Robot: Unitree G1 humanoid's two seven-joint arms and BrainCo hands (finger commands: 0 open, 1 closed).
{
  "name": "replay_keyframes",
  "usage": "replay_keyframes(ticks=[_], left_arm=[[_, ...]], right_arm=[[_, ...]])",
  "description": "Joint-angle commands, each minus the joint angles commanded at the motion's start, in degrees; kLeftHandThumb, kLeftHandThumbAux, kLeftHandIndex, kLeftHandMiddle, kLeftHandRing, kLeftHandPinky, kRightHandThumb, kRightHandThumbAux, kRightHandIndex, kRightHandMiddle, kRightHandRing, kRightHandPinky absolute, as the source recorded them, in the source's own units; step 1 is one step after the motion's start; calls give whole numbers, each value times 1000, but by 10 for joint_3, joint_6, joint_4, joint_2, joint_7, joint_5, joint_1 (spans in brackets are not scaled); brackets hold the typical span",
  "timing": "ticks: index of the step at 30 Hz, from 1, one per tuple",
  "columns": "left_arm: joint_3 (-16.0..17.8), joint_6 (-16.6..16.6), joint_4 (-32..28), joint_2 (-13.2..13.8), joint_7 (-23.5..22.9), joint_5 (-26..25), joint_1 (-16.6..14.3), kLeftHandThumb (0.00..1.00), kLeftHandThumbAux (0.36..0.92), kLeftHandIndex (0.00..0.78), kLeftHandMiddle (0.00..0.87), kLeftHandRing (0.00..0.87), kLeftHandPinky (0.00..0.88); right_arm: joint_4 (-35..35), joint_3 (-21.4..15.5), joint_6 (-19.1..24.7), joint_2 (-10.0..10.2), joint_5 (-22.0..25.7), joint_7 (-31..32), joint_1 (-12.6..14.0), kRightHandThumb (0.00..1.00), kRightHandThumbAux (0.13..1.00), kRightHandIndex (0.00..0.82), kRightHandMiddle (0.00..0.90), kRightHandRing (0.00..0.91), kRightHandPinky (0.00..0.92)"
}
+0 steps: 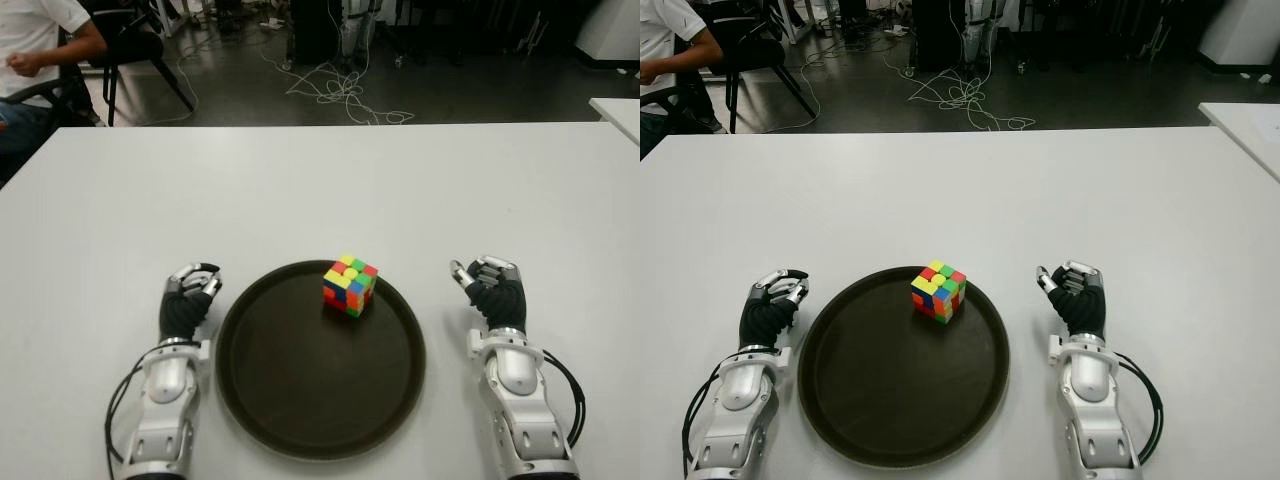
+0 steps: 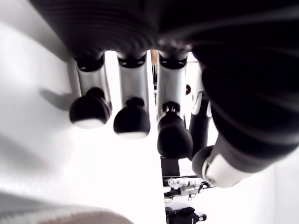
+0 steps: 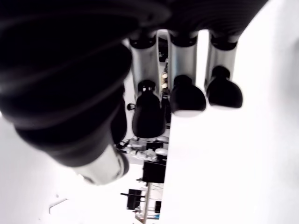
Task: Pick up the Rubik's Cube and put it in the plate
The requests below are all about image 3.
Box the black computer monitor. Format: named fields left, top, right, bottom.
left=142, top=161, right=167, bottom=184

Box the black equipment stand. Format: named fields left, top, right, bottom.
left=120, top=188, right=147, bottom=210

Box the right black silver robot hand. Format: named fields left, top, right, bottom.
left=0, top=0, right=269, bottom=186

